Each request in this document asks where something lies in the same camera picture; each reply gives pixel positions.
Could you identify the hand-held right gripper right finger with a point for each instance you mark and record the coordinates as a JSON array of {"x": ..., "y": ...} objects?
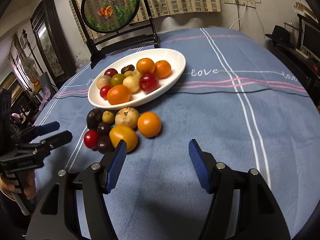
[{"x": 198, "y": 165}]

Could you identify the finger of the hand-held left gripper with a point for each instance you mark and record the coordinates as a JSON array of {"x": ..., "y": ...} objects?
[
  {"x": 47, "y": 128},
  {"x": 60, "y": 138}
]

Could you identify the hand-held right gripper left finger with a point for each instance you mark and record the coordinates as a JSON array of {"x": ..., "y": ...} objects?
[{"x": 115, "y": 165}]

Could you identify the large orange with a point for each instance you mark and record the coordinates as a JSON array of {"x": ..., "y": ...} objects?
[{"x": 118, "y": 94}]

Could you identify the large red plum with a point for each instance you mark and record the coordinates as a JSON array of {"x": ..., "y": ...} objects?
[{"x": 149, "y": 82}]

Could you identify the white oval plate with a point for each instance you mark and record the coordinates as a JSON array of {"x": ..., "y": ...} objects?
[{"x": 172, "y": 57}]

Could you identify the person's left forearm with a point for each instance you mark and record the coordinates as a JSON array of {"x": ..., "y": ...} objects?
[{"x": 7, "y": 210}]

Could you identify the person's left hand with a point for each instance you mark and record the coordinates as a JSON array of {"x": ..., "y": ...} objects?
[{"x": 28, "y": 183}]

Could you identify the dark purple plum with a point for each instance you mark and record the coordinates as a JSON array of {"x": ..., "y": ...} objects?
[
  {"x": 103, "y": 128},
  {"x": 105, "y": 144}
]

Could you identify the yellow orange persimmon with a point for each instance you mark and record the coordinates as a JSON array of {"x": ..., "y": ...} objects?
[{"x": 123, "y": 138}]

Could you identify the shiny red plum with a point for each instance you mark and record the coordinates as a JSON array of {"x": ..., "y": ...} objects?
[{"x": 91, "y": 139}]

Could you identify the purple cloth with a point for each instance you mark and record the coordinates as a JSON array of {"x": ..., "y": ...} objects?
[{"x": 45, "y": 96}]

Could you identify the blue striped tablecloth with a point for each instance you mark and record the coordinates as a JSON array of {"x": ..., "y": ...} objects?
[{"x": 200, "y": 120}]

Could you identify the small green fruit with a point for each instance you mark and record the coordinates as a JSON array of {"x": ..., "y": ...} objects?
[{"x": 108, "y": 117}]

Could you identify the large beige fruit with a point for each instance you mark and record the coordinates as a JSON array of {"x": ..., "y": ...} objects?
[{"x": 127, "y": 117}]

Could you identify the round orange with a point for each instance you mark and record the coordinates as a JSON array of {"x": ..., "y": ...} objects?
[{"x": 149, "y": 124}]

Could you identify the small red plum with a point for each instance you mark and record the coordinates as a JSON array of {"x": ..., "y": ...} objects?
[{"x": 105, "y": 91}]

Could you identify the white standing fan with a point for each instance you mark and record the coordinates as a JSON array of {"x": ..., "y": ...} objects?
[{"x": 28, "y": 65}]

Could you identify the beige speckled fruit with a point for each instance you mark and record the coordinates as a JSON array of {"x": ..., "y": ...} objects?
[{"x": 103, "y": 81}]

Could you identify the clear plastic bag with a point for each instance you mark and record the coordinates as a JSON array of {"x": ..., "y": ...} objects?
[{"x": 82, "y": 62}]

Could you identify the dark wooden framed picture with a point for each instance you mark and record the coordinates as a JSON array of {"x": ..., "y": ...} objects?
[{"x": 47, "y": 47}]

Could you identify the pale yellow fruit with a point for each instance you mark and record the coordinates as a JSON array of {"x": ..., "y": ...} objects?
[
  {"x": 137, "y": 73},
  {"x": 131, "y": 83}
]

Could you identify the green plum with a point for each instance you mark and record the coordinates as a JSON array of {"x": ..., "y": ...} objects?
[{"x": 118, "y": 79}]

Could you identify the tiny pale fruit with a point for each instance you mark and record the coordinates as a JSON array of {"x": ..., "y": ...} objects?
[{"x": 128, "y": 73}]

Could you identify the dark brown fruit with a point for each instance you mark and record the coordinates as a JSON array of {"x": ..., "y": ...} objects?
[{"x": 128, "y": 68}]

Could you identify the small mandarin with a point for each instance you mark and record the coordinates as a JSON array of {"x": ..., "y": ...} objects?
[{"x": 163, "y": 68}]

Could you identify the medium orange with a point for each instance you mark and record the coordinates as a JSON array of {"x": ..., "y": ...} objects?
[{"x": 145, "y": 65}]

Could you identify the round embroidered screen black stand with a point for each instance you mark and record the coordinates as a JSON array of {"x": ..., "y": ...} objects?
[{"x": 110, "y": 7}]

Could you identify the black desk shelf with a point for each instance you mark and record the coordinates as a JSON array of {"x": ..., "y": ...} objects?
[{"x": 287, "y": 57}]

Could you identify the black hat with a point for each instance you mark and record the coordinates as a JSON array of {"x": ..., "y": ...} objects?
[{"x": 281, "y": 33}]

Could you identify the computer monitor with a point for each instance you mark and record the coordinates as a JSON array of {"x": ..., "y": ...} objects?
[{"x": 311, "y": 40}]

